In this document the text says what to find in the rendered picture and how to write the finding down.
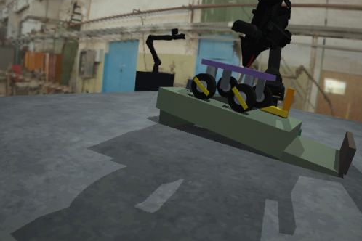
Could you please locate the small trolley with purple deck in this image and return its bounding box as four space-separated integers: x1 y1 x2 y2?
191 59 276 113

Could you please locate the dark green ramp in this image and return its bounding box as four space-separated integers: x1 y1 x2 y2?
156 79 357 177

